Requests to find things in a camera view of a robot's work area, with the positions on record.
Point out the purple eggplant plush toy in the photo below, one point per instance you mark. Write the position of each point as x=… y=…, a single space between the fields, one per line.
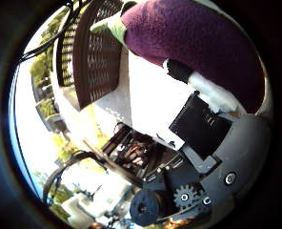
x=191 y=38

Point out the black plastic slotted basket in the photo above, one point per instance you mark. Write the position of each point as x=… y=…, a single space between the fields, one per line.
x=90 y=54

